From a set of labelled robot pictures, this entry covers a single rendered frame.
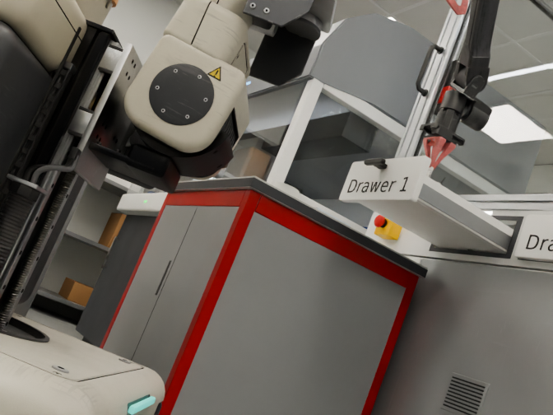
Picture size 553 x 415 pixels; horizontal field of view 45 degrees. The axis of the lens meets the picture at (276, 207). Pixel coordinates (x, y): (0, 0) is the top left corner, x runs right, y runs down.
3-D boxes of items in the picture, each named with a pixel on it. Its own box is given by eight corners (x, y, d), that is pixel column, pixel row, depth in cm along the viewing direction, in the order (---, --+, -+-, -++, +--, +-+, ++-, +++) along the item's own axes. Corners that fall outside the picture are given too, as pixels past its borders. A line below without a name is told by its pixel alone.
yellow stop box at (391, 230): (385, 234, 198) (393, 212, 199) (371, 233, 204) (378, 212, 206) (397, 240, 200) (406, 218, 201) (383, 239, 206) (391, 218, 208)
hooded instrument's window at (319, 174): (262, 189, 237) (309, 78, 246) (127, 193, 395) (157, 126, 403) (476, 302, 287) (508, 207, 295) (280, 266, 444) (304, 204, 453)
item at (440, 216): (414, 197, 149) (422, 172, 150) (348, 198, 172) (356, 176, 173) (527, 264, 166) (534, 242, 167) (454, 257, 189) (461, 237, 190)
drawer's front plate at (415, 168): (411, 199, 146) (426, 155, 148) (337, 199, 172) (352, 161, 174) (416, 202, 147) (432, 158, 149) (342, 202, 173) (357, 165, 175)
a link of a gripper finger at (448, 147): (408, 161, 166) (420, 128, 168) (429, 174, 169) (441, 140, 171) (426, 160, 160) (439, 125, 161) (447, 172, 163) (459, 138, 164)
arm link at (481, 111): (462, 64, 169) (476, 73, 161) (494, 86, 173) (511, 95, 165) (434, 104, 172) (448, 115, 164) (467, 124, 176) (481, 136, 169)
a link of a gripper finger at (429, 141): (413, 164, 167) (425, 130, 168) (434, 176, 170) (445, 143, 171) (430, 162, 160) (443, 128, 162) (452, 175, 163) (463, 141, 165)
